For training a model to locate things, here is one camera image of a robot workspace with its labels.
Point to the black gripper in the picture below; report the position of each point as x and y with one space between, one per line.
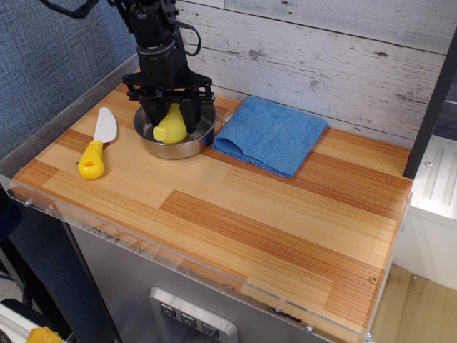
164 68

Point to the yellow plastic squeeze bottle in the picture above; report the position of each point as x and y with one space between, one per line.
171 129

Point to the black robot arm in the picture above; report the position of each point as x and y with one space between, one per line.
154 23

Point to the stainless steel pot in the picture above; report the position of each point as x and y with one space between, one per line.
193 143

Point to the blue folded cloth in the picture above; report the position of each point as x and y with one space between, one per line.
270 136

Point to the clear acrylic table guard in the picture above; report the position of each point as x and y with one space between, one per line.
311 321

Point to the stainless steel cabinet front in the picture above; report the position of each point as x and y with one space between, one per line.
125 279

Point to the silver button control panel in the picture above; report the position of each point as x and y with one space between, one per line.
189 318

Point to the yellow black object bottom left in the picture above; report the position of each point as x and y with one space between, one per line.
36 335

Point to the white ribbed side appliance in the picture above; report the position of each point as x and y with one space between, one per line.
426 244

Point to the yellow handled toy knife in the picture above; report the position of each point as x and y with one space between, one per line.
91 165

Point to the black right vertical post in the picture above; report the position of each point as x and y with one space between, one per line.
433 111

